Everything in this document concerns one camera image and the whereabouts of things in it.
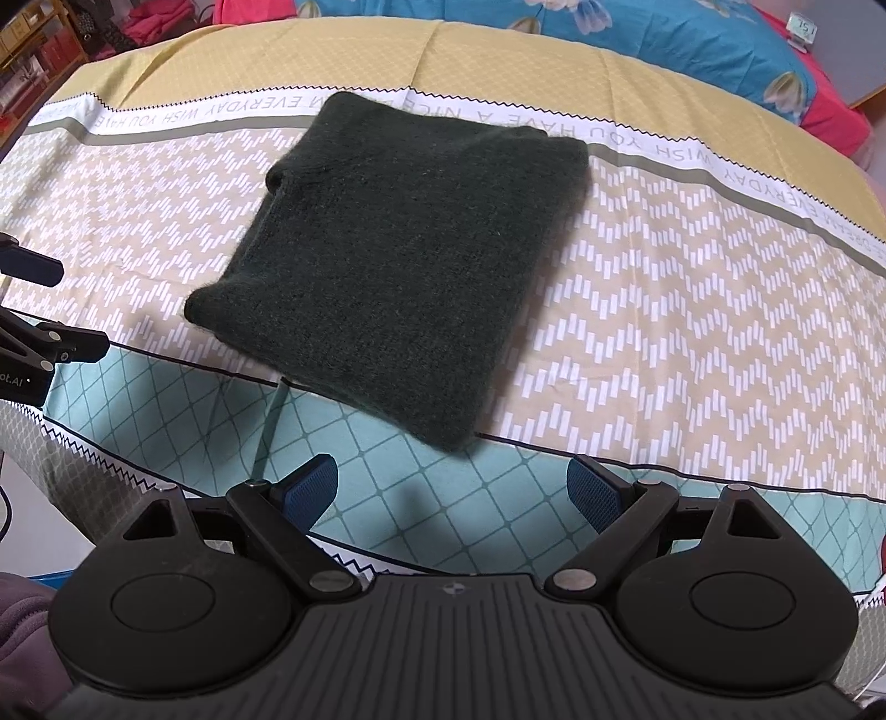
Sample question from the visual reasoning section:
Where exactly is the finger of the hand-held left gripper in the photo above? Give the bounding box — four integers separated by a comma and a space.
0, 234, 65, 286
0, 310, 110, 373

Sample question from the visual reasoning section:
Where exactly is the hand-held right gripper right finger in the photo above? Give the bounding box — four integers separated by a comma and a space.
545, 457, 790, 603

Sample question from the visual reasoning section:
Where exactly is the black cable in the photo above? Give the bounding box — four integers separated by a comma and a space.
0, 443, 16, 544

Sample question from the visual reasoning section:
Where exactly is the purple clothing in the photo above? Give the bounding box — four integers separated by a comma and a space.
0, 571, 79, 720

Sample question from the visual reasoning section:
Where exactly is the blue floral pillow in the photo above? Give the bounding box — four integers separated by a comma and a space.
294, 0, 832, 127

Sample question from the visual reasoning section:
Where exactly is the dark green sweater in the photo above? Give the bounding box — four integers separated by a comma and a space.
183, 90, 591, 456

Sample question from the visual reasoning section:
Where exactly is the red bag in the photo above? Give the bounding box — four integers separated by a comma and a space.
123, 0, 217, 44

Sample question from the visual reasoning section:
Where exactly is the yellow beige patterned bed sheet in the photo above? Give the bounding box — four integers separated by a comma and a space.
0, 14, 886, 693

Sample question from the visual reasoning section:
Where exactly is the shelf with boxes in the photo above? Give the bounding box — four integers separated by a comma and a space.
0, 0, 94, 143

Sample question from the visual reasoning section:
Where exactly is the small white clock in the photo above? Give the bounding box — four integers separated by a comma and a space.
789, 10, 820, 54

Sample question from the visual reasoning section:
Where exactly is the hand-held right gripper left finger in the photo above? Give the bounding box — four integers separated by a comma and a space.
123, 453, 361, 600

